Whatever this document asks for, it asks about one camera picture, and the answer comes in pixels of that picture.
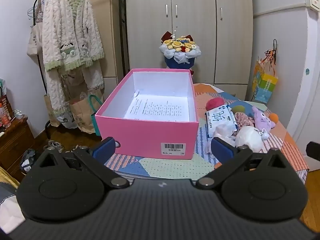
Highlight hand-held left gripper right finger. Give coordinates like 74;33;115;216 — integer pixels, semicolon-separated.
196;137;288;190

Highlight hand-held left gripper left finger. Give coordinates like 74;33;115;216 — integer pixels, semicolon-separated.
32;137;130;189

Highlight pink cardboard box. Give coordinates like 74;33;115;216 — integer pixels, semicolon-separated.
94;68;200;160

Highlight pink heart plush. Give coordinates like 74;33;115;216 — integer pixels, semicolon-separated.
205;98;225;111

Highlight purple plush toy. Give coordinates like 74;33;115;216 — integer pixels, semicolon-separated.
251;106;275;132

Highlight white sheer fabric pouch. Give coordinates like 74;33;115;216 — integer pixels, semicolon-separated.
205;125;237;155

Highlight teal gift bag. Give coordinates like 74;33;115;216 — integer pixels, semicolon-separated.
89;94;103;137

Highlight blue white tissue pack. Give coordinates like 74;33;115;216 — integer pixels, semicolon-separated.
205;105;238;138

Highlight white plush toy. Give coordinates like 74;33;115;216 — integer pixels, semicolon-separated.
235;126;269;153

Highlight patterned fabric scrunchie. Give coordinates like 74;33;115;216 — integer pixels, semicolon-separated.
234;112;255;129

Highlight brown paper bag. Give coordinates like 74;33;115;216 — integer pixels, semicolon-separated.
69;90;104;133

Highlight green plush ball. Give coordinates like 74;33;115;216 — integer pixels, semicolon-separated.
230;104;247;114

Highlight white printed shopping bag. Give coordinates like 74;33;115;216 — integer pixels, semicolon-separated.
59;104;76;130

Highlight patchwork patterned tablecloth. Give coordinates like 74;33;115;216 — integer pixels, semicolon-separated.
104;83;309;180

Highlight white door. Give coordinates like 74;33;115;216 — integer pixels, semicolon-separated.
287;5;320;155

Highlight printed paper sheet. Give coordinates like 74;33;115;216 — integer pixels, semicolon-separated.
124;94;190;122

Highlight fluffy cream pajama pants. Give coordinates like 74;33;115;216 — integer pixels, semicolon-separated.
45;60;105;120

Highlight colourful paper gift bag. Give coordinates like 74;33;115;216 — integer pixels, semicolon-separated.
252;49;279;103

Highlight black plastic bag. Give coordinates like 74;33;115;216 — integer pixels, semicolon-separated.
20;149;42;173

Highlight dark wooden cabinet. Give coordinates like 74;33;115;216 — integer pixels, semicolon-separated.
0;116;35;175

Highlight black metal clothes rack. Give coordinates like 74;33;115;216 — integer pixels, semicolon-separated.
32;0;73;140

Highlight red printed packet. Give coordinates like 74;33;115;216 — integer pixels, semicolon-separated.
0;96;13;128

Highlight yellow flower bouquet blue wrap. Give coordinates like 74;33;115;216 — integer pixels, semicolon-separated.
159;31;202;70

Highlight beige tall cabinet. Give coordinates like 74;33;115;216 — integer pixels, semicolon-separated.
75;0;121;98

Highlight fluffy cream pajama top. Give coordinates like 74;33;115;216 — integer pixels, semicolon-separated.
41;0;105;72

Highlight cream canvas tote bag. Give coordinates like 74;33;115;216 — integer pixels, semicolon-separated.
27;0;45;57

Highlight beige wardrobe with handles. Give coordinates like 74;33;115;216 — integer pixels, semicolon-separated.
125;0;254;100

